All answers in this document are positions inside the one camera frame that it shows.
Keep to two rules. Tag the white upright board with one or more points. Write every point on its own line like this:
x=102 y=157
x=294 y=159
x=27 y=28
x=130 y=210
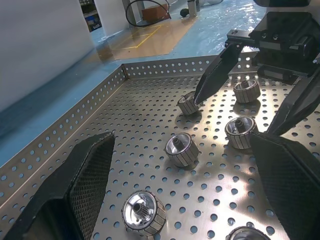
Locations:
x=110 y=17

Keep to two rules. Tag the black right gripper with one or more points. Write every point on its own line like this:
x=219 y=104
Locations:
x=282 y=42

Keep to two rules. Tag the grey metal cylinder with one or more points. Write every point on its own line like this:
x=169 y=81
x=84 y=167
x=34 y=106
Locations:
x=192 y=7

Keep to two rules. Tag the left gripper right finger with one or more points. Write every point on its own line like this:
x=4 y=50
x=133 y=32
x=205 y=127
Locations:
x=292 y=187

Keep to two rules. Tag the perforated metal tray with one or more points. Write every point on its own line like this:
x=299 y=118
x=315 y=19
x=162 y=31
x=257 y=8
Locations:
x=140 y=112

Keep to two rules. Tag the small black round object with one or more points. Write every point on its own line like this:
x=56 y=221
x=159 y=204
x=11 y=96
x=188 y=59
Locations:
x=184 y=13

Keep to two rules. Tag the brown cardboard box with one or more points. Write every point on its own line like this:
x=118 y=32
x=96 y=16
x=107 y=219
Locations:
x=155 y=13

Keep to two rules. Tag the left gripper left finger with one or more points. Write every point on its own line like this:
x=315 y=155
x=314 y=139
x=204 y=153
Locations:
x=75 y=187

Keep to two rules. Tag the brown mat with yellow tape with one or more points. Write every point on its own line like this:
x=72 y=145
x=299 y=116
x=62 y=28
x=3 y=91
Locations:
x=155 y=42

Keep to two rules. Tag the white foam backdrop sheet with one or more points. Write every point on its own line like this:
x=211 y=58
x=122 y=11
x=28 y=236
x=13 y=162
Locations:
x=37 y=37

